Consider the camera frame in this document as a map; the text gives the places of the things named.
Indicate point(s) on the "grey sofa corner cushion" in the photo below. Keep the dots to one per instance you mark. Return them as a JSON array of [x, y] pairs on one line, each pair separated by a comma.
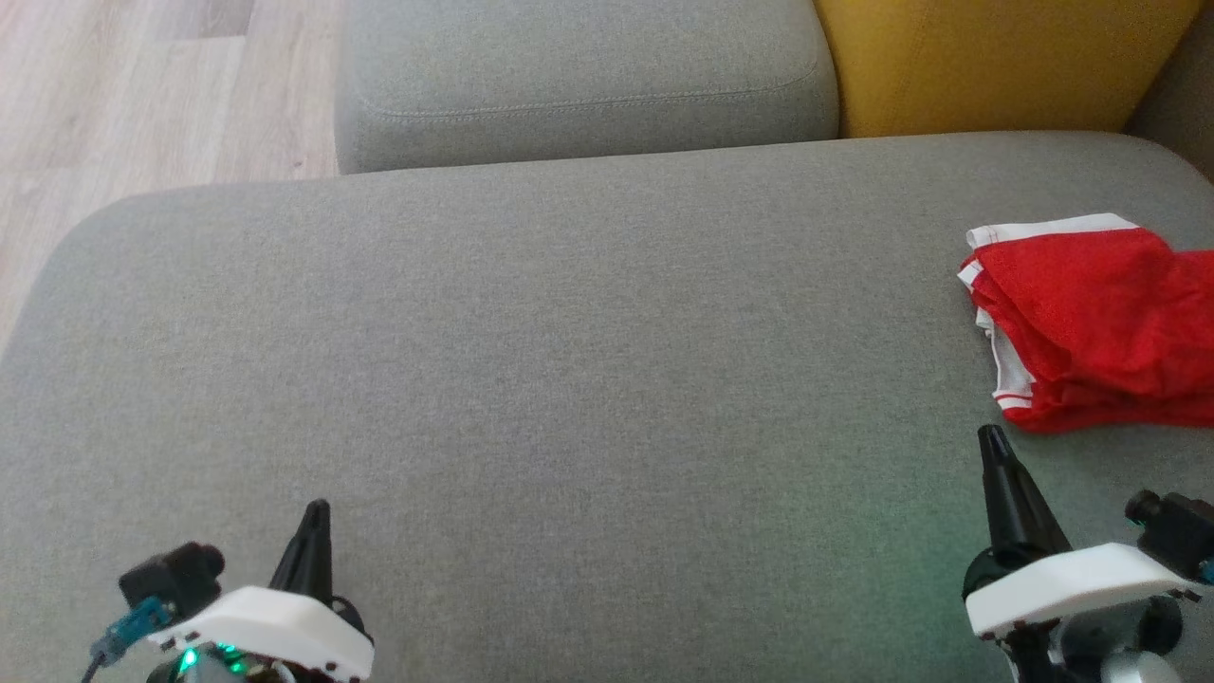
[[1186, 104]]

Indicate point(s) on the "grey sofa back cushion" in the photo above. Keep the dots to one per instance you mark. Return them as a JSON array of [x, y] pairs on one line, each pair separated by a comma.
[[588, 76]]

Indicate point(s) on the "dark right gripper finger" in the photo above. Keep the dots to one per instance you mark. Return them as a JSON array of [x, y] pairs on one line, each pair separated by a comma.
[[1034, 522], [1001, 503]]

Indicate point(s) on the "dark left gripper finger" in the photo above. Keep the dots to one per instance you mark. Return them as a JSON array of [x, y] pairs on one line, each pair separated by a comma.
[[321, 560], [294, 564]]

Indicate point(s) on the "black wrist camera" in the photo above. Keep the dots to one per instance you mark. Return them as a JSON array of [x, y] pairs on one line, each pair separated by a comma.
[[1176, 531], [171, 579]]

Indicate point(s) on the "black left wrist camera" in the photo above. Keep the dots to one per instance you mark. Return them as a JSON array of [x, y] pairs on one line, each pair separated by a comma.
[[171, 579]]

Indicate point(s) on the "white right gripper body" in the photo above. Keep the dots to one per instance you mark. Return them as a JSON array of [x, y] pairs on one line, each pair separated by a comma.
[[1072, 579]]

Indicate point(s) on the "red shorts white stripe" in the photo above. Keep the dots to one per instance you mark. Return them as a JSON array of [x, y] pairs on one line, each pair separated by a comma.
[[1072, 285]]

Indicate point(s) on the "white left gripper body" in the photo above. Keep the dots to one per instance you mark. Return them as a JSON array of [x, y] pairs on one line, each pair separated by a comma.
[[275, 626]]

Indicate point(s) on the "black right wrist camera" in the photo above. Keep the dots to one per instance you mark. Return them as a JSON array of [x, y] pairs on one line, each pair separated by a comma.
[[1176, 531]]

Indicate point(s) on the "yellow sofa cushion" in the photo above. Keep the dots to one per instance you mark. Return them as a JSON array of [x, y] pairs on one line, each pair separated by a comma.
[[996, 66]]

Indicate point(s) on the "large grey sofa seat cushion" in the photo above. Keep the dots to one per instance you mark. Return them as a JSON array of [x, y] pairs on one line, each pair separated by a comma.
[[569, 360]]

